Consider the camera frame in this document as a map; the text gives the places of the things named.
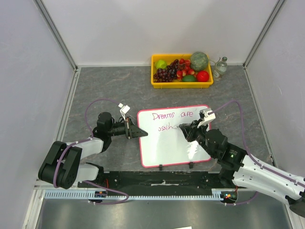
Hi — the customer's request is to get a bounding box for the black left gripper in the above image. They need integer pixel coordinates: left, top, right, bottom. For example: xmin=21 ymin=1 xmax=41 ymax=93
xmin=108 ymin=117 xmax=147 ymax=139

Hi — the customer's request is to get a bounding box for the pink framed whiteboard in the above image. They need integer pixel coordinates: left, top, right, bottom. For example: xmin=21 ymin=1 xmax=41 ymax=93
xmin=137 ymin=104 xmax=211 ymax=168

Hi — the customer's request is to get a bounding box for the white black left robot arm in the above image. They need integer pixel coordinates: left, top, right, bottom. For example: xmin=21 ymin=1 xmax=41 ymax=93
xmin=38 ymin=112 xmax=148 ymax=189

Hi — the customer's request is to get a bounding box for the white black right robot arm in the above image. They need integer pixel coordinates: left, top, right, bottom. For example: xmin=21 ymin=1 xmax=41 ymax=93
xmin=179 ymin=121 xmax=305 ymax=217

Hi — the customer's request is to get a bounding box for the green avocado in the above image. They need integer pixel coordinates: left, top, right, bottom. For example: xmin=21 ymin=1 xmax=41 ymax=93
xmin=182 ymin=75 xmax=196 ymax=82

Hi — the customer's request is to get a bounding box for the red tomato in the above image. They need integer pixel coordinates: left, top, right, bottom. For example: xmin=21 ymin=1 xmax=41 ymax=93
xmin=196 ymin=71 xmax=210 ymax=82

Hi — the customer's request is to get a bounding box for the dark purple grape bunch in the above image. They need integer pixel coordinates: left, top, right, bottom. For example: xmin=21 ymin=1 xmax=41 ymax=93
xmin=153 ymin=59 xmax=177 ymax=83

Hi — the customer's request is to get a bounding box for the green netted melon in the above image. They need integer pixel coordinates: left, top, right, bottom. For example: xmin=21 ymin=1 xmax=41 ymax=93
xmin=190 ymin=52 xmax=209 ymax=72

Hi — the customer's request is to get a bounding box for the clear glass bottle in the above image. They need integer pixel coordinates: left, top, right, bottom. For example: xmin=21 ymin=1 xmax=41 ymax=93
xmin=213 ymin=56 xmax=227 ymax=80

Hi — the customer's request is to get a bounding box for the green apple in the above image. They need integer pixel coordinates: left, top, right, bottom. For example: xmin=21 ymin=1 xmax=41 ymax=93
xmin=155 ymin=60 xmax=167 ymax=69

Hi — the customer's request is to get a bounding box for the yellow plastic fruit bin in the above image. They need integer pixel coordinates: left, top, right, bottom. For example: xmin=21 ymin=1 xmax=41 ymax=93
xmin=151 ymin=53 xmax=214 ymax=89

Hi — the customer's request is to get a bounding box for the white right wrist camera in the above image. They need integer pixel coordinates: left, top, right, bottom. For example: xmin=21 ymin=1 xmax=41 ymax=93
xmin=197 ymin=108 xmax=216 ymax=128

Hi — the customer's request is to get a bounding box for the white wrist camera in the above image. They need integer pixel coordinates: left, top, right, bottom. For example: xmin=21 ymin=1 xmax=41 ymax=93
xmin=118 ymin=103 xmax=130 ymax=121
xmin=197 ymin=108 xmax=216 ymax=128

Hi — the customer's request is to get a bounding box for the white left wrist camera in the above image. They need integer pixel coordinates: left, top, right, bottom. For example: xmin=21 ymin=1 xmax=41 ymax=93
xmin=118 ymin=103 xmax=130 ymax=121

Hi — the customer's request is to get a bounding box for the light blue slotted cable duct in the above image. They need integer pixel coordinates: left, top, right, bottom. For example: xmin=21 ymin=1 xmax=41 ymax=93
xmin=43 ymin=189 xmax=227 ymax=200

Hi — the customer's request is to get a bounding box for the left aluminium frame post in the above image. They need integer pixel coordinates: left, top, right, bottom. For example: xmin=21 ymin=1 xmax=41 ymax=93
xmin=33 ymin=0 xmax=78 ymax=71

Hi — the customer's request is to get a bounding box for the aluminium frame post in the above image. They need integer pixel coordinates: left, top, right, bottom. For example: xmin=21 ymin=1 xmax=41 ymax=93
xmin=33 ymin=0 xmax=78 ymax=71
xmin=243 ymin=0 xmax=286 ymax=69

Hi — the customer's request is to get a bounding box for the right aluminium frame post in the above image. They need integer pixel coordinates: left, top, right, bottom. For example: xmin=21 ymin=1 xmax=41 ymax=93
xmin=243 ymin=0 xmax=286 ymax=69

